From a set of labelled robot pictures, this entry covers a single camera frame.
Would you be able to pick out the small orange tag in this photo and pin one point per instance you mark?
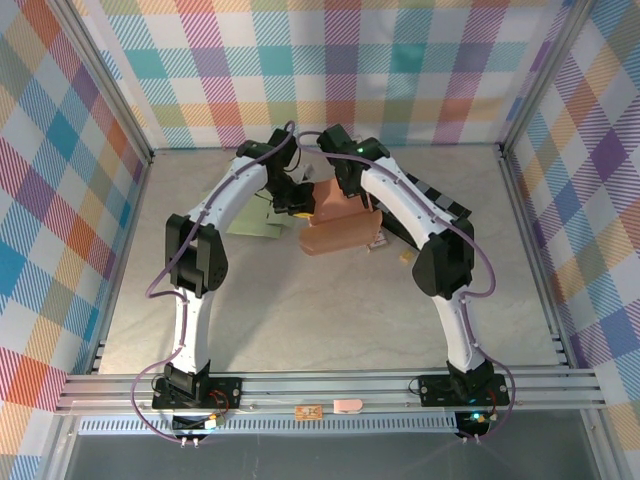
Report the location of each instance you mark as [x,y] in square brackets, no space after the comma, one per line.
[308,413]

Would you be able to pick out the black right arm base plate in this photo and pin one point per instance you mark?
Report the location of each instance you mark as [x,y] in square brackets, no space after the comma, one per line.
[435,387]

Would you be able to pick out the black controller board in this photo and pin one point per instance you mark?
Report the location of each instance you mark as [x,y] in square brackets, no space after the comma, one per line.
[190,424]
[472,425]

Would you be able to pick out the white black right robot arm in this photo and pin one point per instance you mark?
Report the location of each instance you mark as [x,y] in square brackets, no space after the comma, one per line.
[457,325]

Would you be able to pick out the aluminium corner post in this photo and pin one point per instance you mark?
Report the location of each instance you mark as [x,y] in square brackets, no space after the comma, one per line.
[106,80]
[543,75]

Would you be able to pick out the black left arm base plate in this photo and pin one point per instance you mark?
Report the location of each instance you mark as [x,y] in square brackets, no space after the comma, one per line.
[235,385]

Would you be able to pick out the playing card pack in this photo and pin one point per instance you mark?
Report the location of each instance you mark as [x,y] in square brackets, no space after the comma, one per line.
[379,242]

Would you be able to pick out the small yellow wooden block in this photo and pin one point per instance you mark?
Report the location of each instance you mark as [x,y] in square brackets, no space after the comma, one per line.
[406,256]

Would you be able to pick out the black grey folding chessboard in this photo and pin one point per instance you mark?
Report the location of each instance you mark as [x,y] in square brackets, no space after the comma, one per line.
[445,200]

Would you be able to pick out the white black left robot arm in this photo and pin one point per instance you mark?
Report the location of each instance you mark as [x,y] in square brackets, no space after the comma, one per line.
[192,325]

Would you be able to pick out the aluminium side rail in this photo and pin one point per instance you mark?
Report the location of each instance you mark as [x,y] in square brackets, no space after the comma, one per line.
[511,175]
[122,255]

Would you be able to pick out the green paper box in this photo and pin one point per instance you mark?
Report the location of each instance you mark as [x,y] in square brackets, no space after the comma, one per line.
[250,222]

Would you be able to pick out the long aluminium frame rail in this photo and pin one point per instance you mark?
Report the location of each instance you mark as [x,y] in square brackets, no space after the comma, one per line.
[300,387]

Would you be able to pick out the small pink eraser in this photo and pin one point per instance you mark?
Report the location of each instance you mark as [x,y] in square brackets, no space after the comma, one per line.
[347,405]

